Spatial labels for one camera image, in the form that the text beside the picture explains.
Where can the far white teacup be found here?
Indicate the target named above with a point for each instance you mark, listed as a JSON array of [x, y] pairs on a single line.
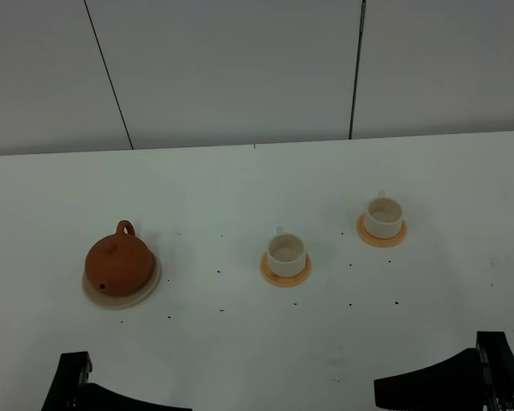
[[383, 217]]

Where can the near white teacup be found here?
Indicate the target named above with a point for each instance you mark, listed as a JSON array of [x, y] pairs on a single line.
[[286, 254]]

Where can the beige round teapot coaster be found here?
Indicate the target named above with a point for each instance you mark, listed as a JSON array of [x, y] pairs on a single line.
[[111, 302]]

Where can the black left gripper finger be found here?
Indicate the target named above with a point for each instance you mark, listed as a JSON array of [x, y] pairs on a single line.
[[72, 372], [95, 397]]

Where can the white teacup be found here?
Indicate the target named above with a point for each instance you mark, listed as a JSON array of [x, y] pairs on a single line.
[[286, 254], [383, 217]]

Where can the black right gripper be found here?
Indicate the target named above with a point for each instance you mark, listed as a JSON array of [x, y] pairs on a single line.
[[475, 378]]

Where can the brown clay teapot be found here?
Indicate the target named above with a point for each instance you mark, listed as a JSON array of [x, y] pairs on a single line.
[[119, 264]]

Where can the near orange saucer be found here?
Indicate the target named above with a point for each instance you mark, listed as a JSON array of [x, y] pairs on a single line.
[[284, 282]]

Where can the far orange saucer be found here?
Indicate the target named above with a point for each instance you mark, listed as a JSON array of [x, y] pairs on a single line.
[[379, 242]]

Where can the orange saucer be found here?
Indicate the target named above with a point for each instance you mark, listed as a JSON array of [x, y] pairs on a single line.
[[284, 282], [379, 242]]

